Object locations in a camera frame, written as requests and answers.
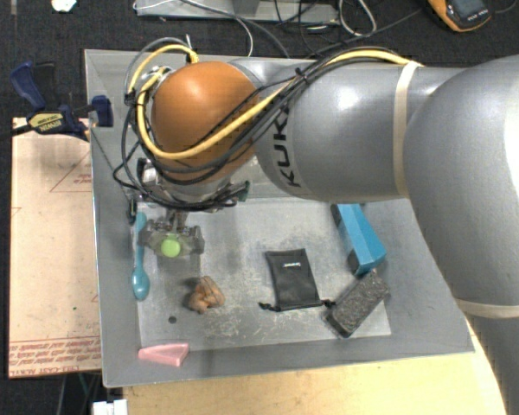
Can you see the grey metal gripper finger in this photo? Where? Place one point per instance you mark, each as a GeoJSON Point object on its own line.
{"type": "Point", "coordinates": [150, 238]}
{"type": "Point", "coordinates": [194, 244]}

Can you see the light green ball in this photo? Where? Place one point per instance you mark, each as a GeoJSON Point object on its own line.
{"type": "Point", "coordinates": [171, 247]}

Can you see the teal plastic spoon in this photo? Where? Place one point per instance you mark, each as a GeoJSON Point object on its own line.
{"type": "Point", "coordinates": [140, 281]}

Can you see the tan knotted toy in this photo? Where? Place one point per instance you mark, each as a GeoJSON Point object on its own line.
{"type": "Point", "coordinates": [204, 295]}

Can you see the grey metal bin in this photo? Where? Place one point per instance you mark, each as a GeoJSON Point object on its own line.
{"type": "Point", "coordinates": [251, 249]}

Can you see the brown cardboard board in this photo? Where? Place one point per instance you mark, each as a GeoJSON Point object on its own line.
{"type": "Point", "coordinates": [52, 240]}

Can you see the pink wedge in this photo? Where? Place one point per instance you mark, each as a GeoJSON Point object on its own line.
{"type": "Point", "coordinates": [164, 353]}

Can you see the blue box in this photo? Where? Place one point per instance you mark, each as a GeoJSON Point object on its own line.
{"type": "Point", "coordinates": [362, 240]}

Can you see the dark grey speckled block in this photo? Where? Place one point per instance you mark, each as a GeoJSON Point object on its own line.
{"type": "Point", "coordinates": [358, 304]}

